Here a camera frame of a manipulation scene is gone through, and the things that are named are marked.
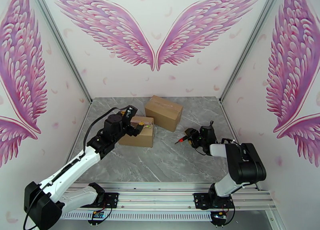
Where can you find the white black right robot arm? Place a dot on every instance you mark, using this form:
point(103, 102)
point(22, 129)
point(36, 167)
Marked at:
point(247, 162)

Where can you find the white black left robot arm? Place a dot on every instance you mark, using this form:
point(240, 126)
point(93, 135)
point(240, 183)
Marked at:
point(70, 169)

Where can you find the red utility knife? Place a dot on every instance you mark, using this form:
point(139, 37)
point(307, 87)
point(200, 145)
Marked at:
point(183, 138)

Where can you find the small brown cardboard box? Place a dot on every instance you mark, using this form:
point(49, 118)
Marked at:
point(140, 139)

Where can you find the aluminium corner post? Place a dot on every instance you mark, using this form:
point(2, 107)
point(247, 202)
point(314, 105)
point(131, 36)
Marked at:
point(251, 44)
point(60, 44)

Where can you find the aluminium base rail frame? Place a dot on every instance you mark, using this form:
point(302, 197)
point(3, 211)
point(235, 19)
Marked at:
point(155, 199)

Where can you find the large brown cardboard box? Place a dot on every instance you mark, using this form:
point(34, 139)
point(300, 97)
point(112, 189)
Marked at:
point(163, 112)

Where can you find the small green circuit board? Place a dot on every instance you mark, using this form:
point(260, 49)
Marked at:
point(218, 214)
point(98, 214)

